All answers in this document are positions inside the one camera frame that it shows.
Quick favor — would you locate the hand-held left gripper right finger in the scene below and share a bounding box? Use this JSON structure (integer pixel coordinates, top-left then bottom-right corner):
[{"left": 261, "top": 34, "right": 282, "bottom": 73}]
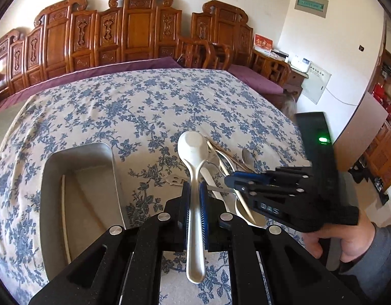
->
[{"left": 198, "top": 181, "right": 362, "bottom": 305}]

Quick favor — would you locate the wooden side table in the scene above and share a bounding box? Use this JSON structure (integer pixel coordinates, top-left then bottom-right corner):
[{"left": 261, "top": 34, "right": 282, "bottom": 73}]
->
[{"left": 252, "top": 50, "right": 292, "bottom": 87}]

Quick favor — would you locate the white desk phone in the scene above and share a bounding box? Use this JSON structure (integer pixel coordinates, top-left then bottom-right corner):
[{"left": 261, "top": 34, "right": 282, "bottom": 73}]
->
[{"left": 289, "top": 56, "right": 312, "bottom": 72}]

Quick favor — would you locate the wooden chopstick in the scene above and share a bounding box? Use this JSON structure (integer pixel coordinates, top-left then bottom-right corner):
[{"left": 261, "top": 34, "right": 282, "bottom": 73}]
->
[
  {"left": 204, "top": 138, "right": 249, "bottom": 171},
  {"left": 211, "top": 143, "right": 258, "bottom": 225}
]

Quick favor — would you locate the long purple seat cushion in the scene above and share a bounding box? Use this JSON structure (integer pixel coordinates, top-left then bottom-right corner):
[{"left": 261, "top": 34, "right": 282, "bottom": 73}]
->
[{"left": 0, "top": 56, "right": 183, "bottom": 116}]

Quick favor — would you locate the person's right forearm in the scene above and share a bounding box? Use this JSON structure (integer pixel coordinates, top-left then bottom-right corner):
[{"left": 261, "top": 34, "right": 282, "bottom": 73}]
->
[{"left": 340, "top": 224, "right": 391, "bottom": 299}]

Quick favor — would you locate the blue floral tablecloth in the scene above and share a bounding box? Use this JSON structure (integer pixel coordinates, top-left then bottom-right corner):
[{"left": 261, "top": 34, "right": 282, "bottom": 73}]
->
[{"left": 0, "top": 68, "right": 310, "bottom": 305}]

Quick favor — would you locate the wooden chair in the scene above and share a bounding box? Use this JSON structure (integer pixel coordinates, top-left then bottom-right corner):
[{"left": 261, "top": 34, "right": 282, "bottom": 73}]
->
[{"left": 178, "top": 36, "right": 231, "bottom": 71}]

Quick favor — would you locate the long carved wooden sofa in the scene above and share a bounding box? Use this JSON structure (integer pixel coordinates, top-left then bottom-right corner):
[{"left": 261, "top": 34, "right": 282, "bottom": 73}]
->
[{"left": 0, "top": 0, "right": 184, "bottom": 102}]

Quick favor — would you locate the white wall cable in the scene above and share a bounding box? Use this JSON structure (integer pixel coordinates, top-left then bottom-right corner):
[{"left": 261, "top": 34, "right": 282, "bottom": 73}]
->
[{"left": 325, "top": 85, "right": 365, "bottom": 106}]

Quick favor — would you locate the grey fluffy object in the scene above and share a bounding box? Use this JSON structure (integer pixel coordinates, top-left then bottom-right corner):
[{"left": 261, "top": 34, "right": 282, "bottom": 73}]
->
[{"left": 279, "top": 90, "right": 298, "bottom": 117}]

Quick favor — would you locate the grey wall panel green strip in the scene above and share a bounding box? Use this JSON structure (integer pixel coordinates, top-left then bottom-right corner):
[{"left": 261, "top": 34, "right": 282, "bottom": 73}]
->
[{"left": 294, "top": 0, "right": 329, "bottom": 19}]

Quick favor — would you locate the person's right hand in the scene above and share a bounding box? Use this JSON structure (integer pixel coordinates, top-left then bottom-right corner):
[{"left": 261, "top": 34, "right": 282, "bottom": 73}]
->
[{"left": 302, "top": 221, "right": 379, "bottom": 272}]

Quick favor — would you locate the beige leaning board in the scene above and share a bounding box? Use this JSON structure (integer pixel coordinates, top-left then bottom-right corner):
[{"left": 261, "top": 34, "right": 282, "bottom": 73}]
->
[{"left": 333, "top": 92, "right": 388, "bottom": 171}]

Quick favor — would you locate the red desk calendar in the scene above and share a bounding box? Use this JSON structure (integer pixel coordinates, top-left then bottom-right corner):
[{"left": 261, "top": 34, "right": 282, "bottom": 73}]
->
[{"left": 253, "top": 34, "right": 274, "bottom": 53}]

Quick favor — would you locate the short carved wooden sofa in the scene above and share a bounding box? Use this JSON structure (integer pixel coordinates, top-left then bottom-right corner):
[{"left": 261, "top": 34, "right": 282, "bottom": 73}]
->
[{"left": 192, "top": 1, "right": 254, "bottom": 70}]

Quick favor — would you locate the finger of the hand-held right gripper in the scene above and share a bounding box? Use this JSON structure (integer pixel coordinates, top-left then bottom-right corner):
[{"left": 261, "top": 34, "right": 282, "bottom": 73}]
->
[
  {"left": 224, "top": 166, "right": 312, "bottom": 189},
  {"left": 235, "top": 181, "right": 311, "bottom": 202}
]

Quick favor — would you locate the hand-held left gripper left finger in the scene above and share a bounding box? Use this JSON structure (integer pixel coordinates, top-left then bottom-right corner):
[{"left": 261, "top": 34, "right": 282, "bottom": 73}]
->
[{"left": 28, "top": 182, "right": 192, "bottom": 305}]

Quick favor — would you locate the grey metal tray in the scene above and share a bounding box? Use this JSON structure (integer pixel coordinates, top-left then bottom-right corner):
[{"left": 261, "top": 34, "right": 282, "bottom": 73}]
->
[{"left": 39, "top": 142, "right": 127, "bottom": 282}]

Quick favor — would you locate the white electrical panel box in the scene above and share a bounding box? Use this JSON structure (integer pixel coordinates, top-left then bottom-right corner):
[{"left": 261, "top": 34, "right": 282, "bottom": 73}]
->
[{"left": 301, "top": 64, "right": 332, "bottom": 105}]

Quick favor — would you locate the short purple seat cushion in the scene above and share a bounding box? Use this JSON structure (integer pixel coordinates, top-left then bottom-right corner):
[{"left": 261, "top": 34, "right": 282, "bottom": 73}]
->
[{"left": 229, "top": 64, "right": 285, "bottom": 95}]

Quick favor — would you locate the white plastic spoon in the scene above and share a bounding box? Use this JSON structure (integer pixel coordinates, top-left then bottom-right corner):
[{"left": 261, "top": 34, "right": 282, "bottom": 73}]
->
[{"left": 177, "top": 130, "right": 211, "bottom": 285}]

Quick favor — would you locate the wooden display cabinet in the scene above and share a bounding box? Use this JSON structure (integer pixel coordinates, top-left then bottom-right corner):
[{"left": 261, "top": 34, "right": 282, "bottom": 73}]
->
[{"left": 362, "top": 48, "right": 391, "bottom": 195}]

